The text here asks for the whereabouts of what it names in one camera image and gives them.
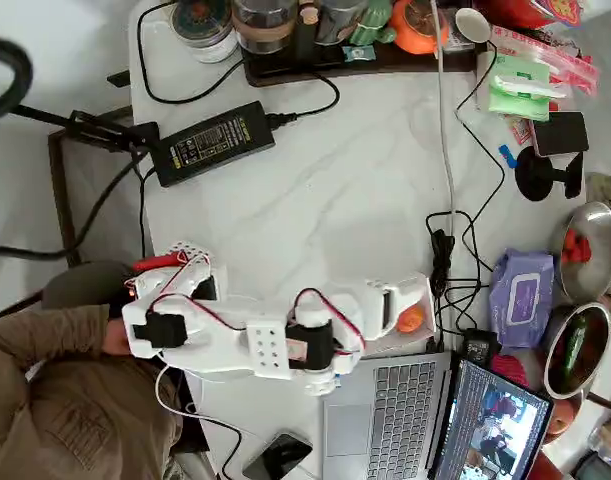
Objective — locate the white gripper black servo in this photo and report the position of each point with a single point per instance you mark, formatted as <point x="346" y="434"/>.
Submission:
<point x="406" y="294"/>

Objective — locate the small orange fruit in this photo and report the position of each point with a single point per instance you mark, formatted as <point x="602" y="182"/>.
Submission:
<point x="411" y="321"/>

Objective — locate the brown sleeved forearm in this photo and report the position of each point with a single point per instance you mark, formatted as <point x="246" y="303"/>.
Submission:
<point x="45" y="330"/>

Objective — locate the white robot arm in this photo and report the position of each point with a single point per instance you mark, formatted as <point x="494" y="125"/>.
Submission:
<point x="267" y="350"/>

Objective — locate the person bare hand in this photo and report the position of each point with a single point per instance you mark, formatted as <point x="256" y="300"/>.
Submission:
<point x="116" y="340"/>

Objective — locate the small black charger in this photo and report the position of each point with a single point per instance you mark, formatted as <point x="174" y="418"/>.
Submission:
<point x="480" y="345"/>

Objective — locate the purple wet wipes pack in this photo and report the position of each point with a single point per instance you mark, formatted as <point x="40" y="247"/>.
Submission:
<point x="522" y="300"/>

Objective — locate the red cloth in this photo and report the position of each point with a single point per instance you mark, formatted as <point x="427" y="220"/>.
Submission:
<point x="507" y="367"/>

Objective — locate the silver laptop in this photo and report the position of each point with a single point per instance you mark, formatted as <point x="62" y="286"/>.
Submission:
<point x="400" y="425"/>

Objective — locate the blue clip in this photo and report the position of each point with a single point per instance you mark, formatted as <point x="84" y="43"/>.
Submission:
<point x="507" y="156"/>

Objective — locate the green cucumber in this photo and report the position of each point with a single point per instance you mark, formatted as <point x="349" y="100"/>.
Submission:
<point x="575" y="345"/>

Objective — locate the red strawberry pile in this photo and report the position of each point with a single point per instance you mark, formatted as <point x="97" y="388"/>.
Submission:
<point x="576" y="247"/>

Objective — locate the black phone stand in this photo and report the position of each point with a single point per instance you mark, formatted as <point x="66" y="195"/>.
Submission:
<point x="535" y="175"/>

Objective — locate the wide steel bowl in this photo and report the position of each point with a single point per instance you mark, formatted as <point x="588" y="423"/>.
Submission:
<point x="595" y="280"/>

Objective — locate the deep steel bowl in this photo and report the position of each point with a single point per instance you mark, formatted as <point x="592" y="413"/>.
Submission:
<point x="587" y="360"/>

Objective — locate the red apple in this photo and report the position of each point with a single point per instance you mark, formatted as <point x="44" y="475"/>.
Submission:
<point x="560" y="420"/>

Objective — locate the red printed sachet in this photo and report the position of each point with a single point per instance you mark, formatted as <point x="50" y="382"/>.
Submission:
<point x="520" y="131"/>

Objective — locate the black smartphone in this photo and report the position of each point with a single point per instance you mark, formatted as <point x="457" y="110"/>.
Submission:
<point x="277" y="457"/>

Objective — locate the green tissue pack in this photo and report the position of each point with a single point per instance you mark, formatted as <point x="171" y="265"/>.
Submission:
<point x="515" y="102"/>

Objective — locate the black phone pink case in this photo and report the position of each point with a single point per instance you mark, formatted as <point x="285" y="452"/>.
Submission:
<point x="560" y="134"/>

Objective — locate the dark tea tray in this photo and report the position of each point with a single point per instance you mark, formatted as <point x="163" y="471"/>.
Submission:
<point x="385" y="62"/>

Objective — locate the white green wrapper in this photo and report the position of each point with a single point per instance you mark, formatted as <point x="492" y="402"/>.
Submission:
<point x="530" y="87"/>

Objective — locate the teal candy packet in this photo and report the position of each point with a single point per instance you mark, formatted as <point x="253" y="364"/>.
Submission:
<point x="359" y="52"/>

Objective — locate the black power adapter brick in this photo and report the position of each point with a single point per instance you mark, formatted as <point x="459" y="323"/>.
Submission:
<point x="212" y="142"/>

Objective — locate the orange teapot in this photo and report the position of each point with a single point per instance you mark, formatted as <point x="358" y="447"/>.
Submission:
<point x="415" y="40"/>

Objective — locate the red clamp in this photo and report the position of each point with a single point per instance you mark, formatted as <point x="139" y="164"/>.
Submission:
<point x="152" y="262"/>

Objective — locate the green cactus figurine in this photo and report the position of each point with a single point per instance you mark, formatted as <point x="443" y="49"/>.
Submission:
<point x="370" y="22"/>

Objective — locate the clear bag red print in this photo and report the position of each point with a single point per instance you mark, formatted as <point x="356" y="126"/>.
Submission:
<point x="575" y="65"/>

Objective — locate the clear glass jar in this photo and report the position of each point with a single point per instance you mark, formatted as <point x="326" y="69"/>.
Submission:
<point x="335" y="20"/>

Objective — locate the red gift package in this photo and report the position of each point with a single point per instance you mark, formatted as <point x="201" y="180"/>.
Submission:
<point x="515" y="10"/>

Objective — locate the glass jar dark contents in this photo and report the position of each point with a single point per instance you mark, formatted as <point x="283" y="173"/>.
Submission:
<point x="265" y="25"/>

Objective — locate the glass jar with lid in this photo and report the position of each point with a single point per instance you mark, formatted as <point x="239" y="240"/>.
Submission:
<point x="202" y="22"/>

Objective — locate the person brown jacket torso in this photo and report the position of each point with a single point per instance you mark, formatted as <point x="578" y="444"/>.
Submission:
<point x="75" y="415"/>

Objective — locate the small black block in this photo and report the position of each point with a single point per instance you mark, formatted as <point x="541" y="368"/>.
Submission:
<point x="119" y="78"/>

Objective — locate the black clamp bracket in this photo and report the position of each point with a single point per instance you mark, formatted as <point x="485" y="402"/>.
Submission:
<point x="90" y="127"/>

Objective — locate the dark wooden chair frame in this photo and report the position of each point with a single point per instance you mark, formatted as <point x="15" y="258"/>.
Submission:
<point x="60" y="200"/>

